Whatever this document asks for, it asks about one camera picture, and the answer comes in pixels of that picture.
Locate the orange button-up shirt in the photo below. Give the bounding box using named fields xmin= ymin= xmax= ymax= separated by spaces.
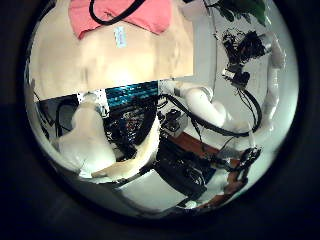
xmin=68 ymin=0 xmax=174 ymax=48

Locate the black electronics rack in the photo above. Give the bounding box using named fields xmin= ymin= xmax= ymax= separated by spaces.
xmin=103 ymin=96 xmax=161 ymax=161

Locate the black equipment case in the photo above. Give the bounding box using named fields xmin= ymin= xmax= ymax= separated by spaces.
xmin=154 ymin=138 xmax=218 ymax=201

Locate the green leafy plant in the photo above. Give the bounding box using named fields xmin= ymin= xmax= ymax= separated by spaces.
xmin=213 ymin=0 xmax=271 ymax=26

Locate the small black box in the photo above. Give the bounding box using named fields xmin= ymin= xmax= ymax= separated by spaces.
xmin=162 ymin=108 xmax=185 ymax=133

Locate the teal ribbed panel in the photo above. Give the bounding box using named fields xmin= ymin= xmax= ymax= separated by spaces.
xmin=105 ymin=81 xmax=159 ymax=108

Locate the black clamp stand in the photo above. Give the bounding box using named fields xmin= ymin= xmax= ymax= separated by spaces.
xmin=238 ymin=146 xmax=263 ymax=186

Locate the black braided cable sleeve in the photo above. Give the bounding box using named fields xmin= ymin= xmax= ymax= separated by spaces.
xmin=159 ymin=94 xmax=254 ymax=138

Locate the thin black cable bundle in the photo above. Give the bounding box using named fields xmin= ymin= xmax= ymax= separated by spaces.
xmin=238 ymin=88 xmax=264 ymax=134

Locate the black cable loop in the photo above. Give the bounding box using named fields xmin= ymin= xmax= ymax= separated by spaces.
xmin=88 ymin=0 xmax=146 ymax=26

